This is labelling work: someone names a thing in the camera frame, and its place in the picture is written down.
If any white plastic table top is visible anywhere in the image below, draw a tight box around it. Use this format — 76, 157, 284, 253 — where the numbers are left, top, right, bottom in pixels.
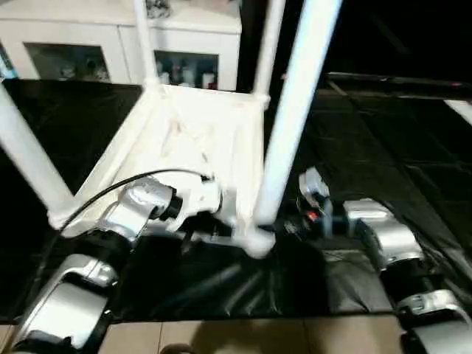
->
48, 83, 277, 259

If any white plastic table leg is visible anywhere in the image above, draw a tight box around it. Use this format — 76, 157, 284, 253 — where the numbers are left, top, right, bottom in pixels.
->
0, 81, 76, 226
251, 0, 287, 104
131, 0, 162, 91
251, 0, 344, 231

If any black work mat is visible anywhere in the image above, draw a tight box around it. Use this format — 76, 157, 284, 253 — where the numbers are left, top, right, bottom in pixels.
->
0, 77, 472, 325

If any black flat bar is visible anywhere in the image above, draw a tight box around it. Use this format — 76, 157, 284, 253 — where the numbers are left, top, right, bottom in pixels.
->
328, 72, 472, 91

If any white board strip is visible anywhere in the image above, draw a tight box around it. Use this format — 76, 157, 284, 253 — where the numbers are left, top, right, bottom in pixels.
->
446, 100, 472, 126

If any white cabinet with glass doors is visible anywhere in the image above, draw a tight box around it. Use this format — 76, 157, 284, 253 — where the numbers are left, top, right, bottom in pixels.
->
0, 0, 243, 91

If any teal plastic tube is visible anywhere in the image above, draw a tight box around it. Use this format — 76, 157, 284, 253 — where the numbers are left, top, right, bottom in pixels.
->
0, 44, 17, 80

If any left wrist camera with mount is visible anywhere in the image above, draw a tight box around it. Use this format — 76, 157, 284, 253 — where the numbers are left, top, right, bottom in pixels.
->
171, 177, 222, 233

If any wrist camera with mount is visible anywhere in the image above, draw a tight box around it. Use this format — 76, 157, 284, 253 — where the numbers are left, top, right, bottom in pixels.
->
171, 177, 222, 233
297, 167, 331, 209

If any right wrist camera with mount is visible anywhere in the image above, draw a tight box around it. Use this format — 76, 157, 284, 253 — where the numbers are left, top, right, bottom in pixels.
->
297, 167, 331, 209

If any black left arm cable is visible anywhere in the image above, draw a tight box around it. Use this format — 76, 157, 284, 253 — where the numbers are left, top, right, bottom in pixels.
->
29, 170, 215, 310

